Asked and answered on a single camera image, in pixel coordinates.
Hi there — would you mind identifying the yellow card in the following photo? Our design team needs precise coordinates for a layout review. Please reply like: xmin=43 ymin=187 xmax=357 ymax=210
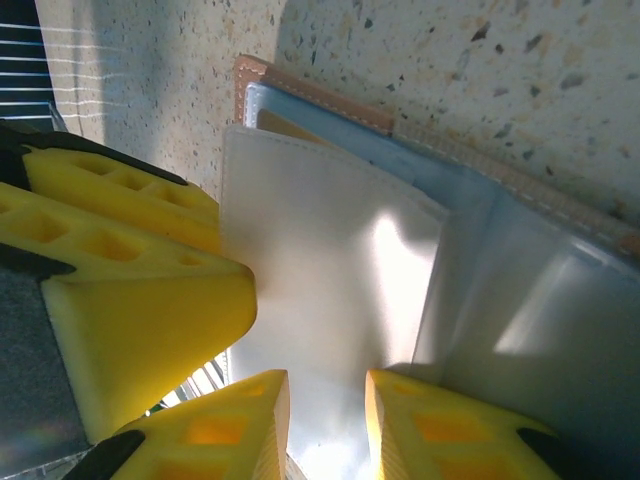
xmin=257 ymin=110 xmax=331 ymax=149

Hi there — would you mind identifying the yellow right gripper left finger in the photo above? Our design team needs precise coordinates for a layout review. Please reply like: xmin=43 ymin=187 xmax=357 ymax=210
xmin=64 ymin=368 xmax=291 ymax=480

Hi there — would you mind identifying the tan leather card holder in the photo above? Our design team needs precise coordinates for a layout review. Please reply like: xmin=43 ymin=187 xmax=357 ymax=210
xmin=219 ymin=53 xmax=640 ymax=480

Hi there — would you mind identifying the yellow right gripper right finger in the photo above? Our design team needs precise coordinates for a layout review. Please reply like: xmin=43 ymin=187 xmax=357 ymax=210
xmin=363 ymin=368 xmax=619 ymax=480

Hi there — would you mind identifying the white slotted cable duct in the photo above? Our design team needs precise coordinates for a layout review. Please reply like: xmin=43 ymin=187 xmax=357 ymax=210
xmin=144 ymin=349 xmax=234 ymax=419

